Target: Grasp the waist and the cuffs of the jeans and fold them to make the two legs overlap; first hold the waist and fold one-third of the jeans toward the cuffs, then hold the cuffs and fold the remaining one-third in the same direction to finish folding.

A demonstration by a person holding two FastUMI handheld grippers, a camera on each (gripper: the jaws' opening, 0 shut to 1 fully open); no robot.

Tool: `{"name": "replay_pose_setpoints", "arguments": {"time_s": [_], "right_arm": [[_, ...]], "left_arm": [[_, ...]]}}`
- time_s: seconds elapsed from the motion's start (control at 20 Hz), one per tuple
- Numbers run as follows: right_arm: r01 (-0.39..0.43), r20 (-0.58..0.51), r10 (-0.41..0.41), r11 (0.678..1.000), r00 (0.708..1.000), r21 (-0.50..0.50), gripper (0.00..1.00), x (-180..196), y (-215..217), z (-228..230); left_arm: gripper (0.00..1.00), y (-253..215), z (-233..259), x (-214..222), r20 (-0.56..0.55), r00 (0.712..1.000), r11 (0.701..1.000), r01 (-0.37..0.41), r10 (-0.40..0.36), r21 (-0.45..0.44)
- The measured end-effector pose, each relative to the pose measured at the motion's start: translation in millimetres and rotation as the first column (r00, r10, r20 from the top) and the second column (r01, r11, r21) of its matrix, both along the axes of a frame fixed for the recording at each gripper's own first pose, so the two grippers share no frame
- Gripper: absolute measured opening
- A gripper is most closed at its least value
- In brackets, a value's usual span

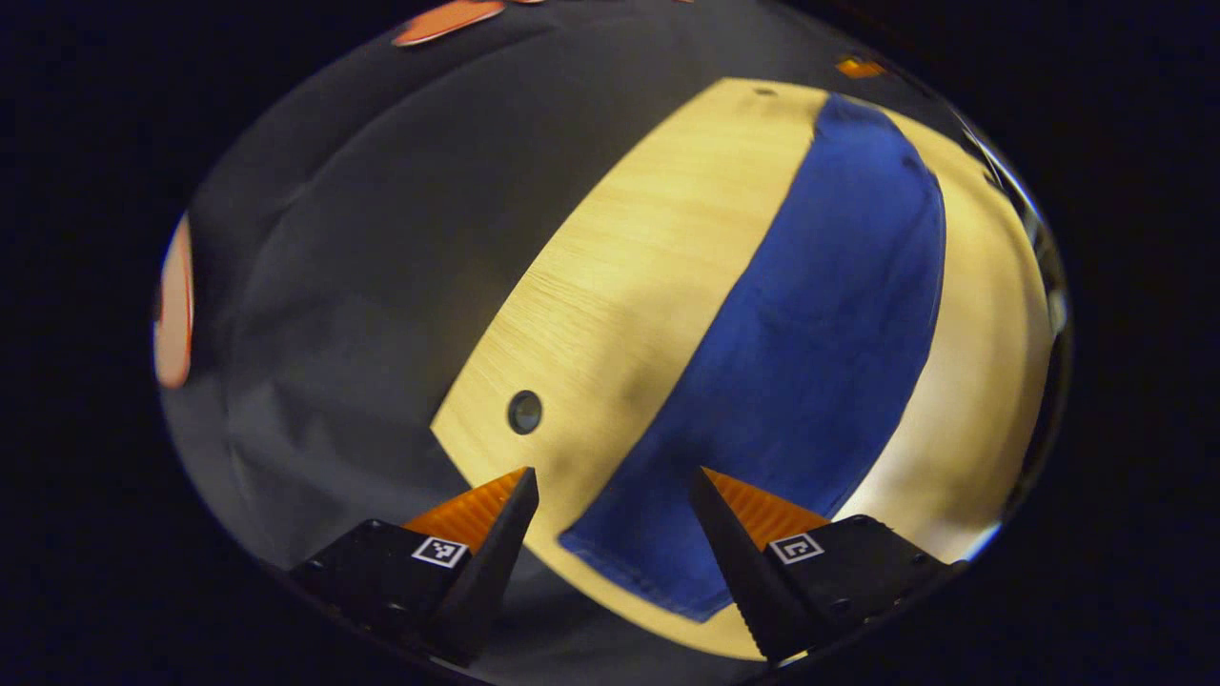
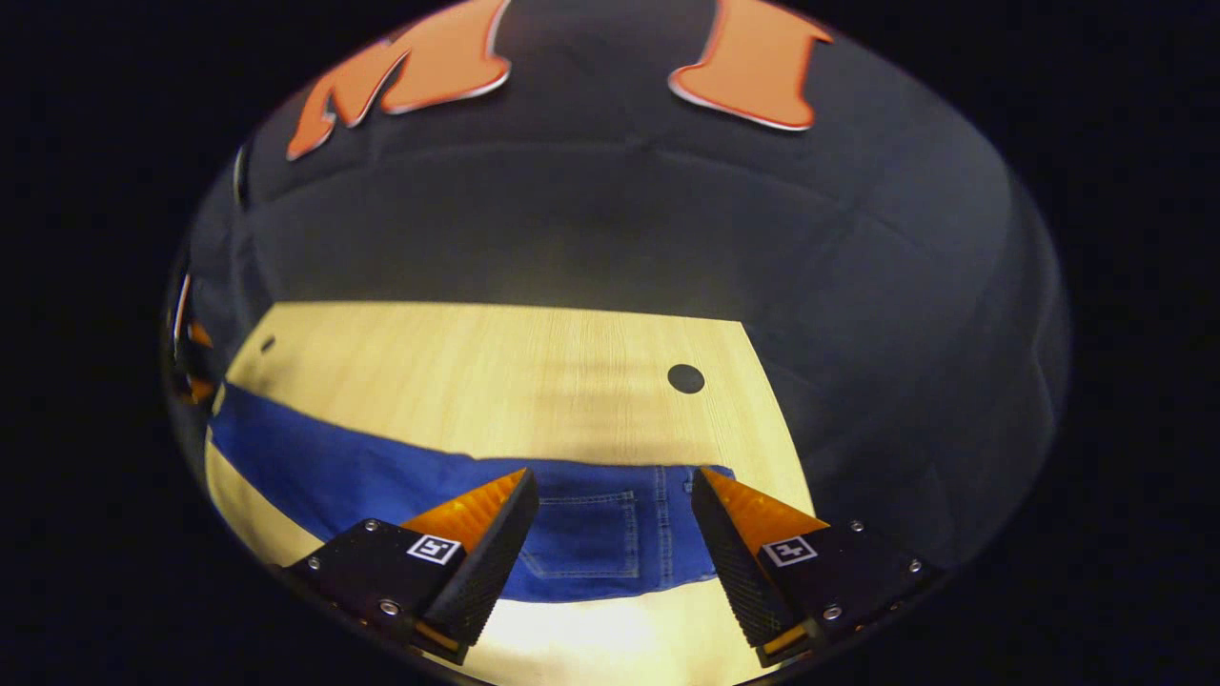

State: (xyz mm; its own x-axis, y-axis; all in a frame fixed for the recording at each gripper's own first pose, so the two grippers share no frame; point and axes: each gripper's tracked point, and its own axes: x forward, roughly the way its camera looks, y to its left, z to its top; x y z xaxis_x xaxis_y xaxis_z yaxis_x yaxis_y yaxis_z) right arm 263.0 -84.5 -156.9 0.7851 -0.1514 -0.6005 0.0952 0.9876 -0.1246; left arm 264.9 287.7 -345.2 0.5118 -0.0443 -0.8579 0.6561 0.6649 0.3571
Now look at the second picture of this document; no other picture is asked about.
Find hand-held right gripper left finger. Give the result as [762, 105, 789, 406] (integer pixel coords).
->
[281, 467, 540, 666]

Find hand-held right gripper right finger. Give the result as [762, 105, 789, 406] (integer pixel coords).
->
[691, 465, 946, 668]

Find blue denim jeans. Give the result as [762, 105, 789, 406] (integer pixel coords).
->
[208, 381, 737, 604]

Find black backdrop cloth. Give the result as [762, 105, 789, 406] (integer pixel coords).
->
[162, 0, 1068, 573]

